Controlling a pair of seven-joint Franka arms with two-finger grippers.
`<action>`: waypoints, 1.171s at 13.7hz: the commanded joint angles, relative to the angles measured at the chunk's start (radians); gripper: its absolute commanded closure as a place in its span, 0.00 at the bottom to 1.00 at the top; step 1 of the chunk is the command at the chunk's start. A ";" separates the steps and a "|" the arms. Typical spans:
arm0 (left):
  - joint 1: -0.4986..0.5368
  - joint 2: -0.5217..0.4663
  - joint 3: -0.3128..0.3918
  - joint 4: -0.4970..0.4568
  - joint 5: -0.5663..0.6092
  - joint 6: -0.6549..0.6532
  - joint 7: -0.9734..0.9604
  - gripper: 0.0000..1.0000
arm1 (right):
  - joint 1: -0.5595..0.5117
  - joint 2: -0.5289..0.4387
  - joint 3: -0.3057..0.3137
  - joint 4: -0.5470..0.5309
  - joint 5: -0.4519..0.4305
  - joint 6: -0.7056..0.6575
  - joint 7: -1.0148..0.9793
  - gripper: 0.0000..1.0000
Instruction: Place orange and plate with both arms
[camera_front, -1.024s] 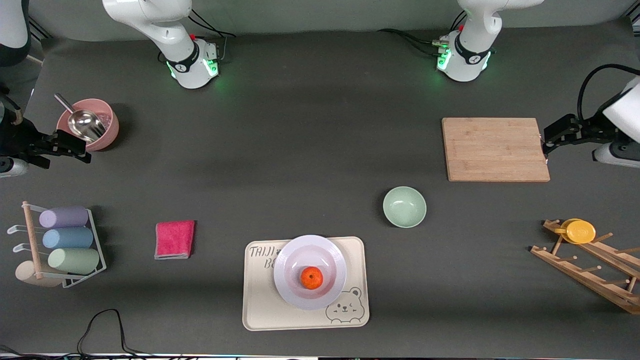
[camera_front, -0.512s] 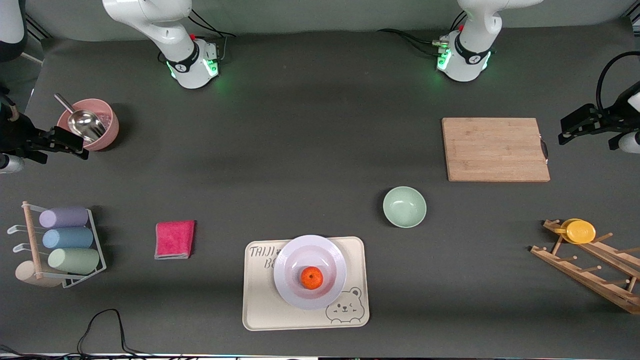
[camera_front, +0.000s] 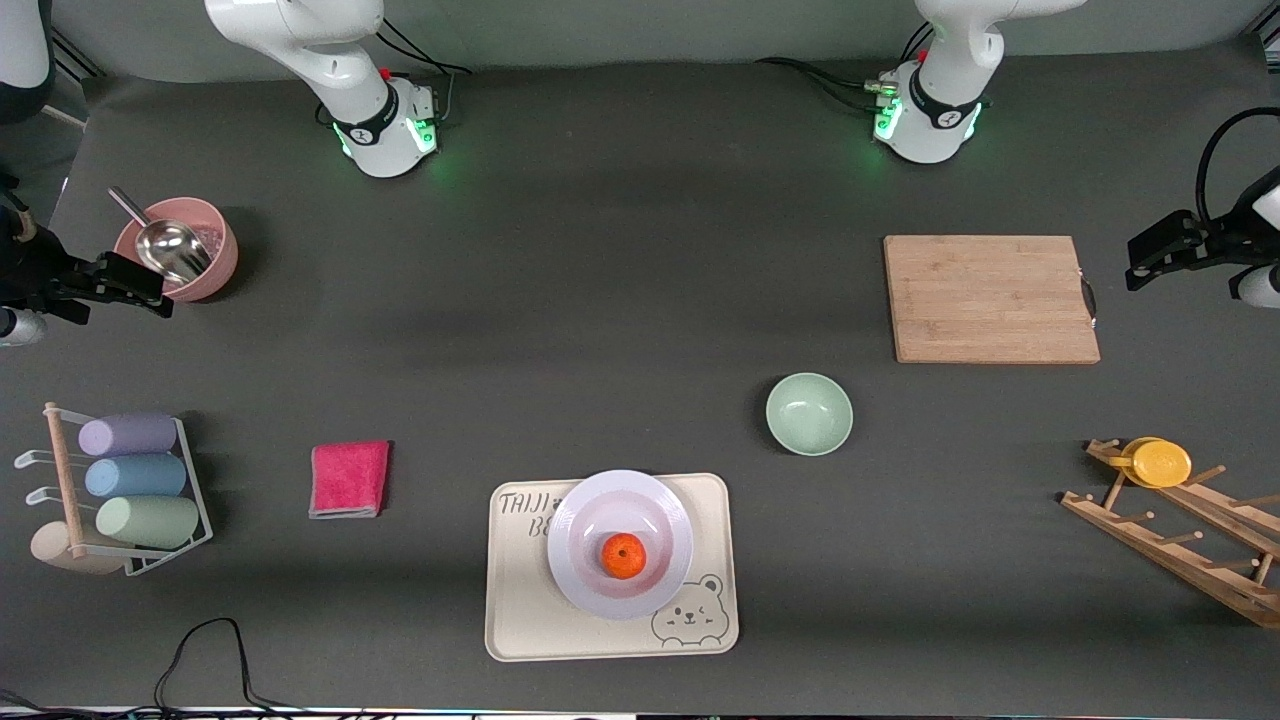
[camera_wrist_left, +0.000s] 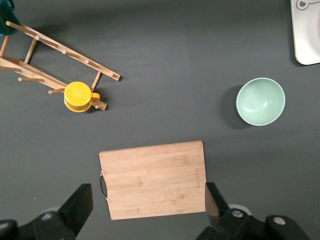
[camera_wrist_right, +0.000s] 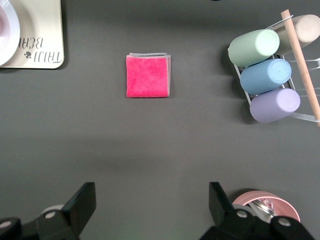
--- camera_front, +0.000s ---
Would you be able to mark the white round plate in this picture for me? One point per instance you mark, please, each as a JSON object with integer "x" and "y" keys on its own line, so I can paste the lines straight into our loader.
{"x": 590, "y": 590}

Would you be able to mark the beige cup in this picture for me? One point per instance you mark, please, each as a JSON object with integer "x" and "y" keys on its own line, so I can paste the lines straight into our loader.
{"x": 55, "y": 548}

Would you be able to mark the yellow cup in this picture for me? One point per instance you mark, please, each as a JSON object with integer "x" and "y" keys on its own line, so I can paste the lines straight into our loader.
{"x": 1160, "y": 464}

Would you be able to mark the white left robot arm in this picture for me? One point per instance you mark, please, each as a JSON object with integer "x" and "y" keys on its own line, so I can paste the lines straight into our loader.
{"x": 945, "y": 110}

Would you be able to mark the purple cup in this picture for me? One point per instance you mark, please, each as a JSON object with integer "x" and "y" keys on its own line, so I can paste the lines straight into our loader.
{"x": 130, "y": 435}

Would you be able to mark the green cup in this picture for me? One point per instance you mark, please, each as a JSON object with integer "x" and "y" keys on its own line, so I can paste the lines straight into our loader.
{"x": 150, "y": 522}

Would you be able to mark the wooden cutting board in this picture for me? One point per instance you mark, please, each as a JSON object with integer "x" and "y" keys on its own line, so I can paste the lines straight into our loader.
{"x": 990, "y": 300}

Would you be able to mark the pink folded cloth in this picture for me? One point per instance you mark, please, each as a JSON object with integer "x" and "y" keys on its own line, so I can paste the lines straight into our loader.
{"x": 350, "y": 480}

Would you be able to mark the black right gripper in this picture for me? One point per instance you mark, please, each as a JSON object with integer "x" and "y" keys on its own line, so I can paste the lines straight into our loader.
{"x": 38, "y": 273}

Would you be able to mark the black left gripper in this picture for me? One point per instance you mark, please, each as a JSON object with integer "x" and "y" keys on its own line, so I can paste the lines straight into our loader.
{"x": 1213, "y": 243}

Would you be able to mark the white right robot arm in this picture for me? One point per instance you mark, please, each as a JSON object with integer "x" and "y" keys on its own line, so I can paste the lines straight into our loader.
{"x": 300, "y": 30}

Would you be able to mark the metal scoop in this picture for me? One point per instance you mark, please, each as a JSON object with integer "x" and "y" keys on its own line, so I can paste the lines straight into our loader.
{"x": 175, "y": 250}

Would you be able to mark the cream bear print tray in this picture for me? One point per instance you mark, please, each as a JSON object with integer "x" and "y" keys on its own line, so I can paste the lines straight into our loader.
{"x": 515, "y": 620}

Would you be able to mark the wooden peg drying rack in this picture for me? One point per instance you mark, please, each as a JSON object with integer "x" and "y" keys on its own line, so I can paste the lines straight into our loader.
{"x": 1190, "y": 560}

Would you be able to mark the orange fruit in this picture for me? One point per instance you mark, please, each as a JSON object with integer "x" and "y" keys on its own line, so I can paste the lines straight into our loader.
{"x": 623, "y": 557}

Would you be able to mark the blue cup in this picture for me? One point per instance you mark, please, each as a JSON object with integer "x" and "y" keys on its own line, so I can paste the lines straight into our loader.
{"x": 135, "y": 476}

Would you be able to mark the pink bowl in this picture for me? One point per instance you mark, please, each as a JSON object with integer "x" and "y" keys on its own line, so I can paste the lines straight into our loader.
{"x": 222, "y": 268}

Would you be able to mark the light green bowl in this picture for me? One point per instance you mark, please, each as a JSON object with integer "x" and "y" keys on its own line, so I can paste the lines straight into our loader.
{"x": 810, "y": 415}

